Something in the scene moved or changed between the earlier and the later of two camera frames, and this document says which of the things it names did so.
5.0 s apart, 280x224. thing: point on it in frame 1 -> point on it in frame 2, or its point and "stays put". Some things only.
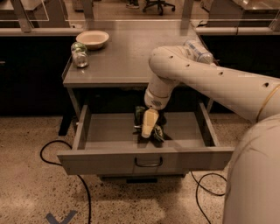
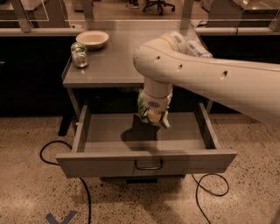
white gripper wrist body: (154, 102) stays put
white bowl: (93, 39) stays put
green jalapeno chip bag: (157, 131) -> (143, 107)
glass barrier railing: (140, 17) stays put
